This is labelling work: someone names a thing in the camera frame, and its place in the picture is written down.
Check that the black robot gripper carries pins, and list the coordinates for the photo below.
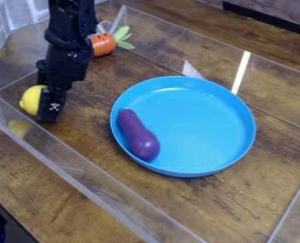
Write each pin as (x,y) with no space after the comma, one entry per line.
(63,67)

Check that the yellow toy lemon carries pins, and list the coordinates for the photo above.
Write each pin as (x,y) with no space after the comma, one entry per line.
(28,102)

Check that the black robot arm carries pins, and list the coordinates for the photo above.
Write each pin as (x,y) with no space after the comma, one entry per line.
(72,22)

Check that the blue round plastic tray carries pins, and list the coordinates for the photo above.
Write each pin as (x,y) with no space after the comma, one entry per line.
(202,123)

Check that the orange toy carrot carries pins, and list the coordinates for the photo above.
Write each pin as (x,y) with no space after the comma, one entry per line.
(104,42)

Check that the white grid curtain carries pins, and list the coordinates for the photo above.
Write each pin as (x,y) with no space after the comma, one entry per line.
(19,13)

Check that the purple toy eggplant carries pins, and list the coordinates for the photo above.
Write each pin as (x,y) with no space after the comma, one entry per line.
(143,143)

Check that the clear acrylic enclosure wall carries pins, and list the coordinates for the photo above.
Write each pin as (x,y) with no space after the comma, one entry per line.
(70,184)

